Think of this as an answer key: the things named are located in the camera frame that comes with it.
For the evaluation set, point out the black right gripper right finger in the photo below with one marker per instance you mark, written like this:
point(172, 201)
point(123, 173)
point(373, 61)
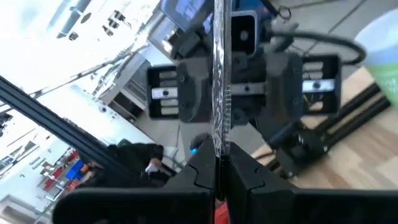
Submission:
point(280, 208)

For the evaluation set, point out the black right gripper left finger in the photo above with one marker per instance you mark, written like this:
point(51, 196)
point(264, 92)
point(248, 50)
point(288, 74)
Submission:
point(140, 208)

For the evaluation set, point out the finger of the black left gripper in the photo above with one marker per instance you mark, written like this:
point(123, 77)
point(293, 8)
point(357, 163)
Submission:
point(194, 90)
point(284, 90)

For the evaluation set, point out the silver screw bag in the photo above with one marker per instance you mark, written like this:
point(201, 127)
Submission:
point(221, 77)

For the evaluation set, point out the person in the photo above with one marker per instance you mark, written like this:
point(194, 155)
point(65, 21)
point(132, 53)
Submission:
point(133, 158)

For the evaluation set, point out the red plastic basket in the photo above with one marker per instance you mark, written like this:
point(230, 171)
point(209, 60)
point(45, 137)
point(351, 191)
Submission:
point(221, 214)

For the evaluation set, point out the grey cabinet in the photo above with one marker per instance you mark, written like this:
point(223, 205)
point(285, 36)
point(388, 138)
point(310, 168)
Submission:
point(130, 81)

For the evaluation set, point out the monitor with blue screen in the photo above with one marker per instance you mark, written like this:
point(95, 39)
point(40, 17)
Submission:
point(186, 11)

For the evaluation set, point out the shelf with red blue bins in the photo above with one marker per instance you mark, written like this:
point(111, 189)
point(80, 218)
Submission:
point(65, 174)

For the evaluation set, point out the green disinfecting wipes canister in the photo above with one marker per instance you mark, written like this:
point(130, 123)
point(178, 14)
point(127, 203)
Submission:
point(385, 62)

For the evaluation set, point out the black beam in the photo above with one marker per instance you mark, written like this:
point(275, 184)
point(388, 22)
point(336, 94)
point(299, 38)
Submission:
point(62, 127)

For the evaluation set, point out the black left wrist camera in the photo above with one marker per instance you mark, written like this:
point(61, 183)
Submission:
point(244, 34)

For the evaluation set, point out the black aluminium table frame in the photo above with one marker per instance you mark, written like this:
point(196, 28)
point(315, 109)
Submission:
point(354, 112)

